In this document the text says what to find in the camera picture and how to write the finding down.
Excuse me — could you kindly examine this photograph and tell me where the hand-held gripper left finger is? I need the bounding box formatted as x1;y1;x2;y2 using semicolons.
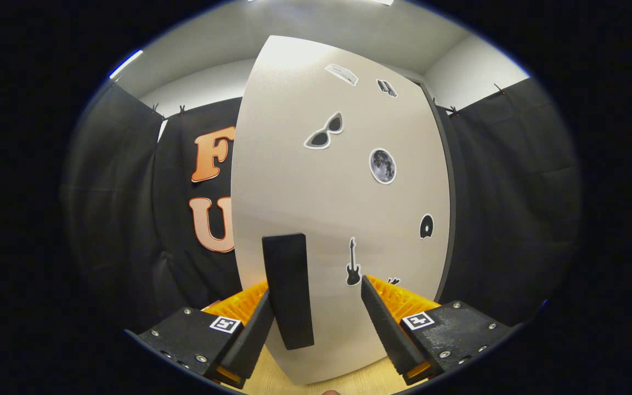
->
138;283;277;390

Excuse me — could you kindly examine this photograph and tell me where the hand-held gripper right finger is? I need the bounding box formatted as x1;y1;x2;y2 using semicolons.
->
360;274;517;386

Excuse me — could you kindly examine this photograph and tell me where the black door handle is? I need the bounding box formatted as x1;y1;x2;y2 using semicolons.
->
262;233;315;351

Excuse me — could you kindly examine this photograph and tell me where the light grey shoe cabinet door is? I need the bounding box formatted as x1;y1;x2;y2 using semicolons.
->
230;35;452;386

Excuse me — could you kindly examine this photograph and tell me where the black backdrop cloth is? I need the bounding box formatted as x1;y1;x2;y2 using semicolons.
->
61;77;583;330

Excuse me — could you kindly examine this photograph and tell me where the row of black cloth clips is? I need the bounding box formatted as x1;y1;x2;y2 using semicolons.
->
151;82;506;119

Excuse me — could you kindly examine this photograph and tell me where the narrow ceiling light strip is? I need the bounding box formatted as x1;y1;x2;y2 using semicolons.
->
109;49;144;80

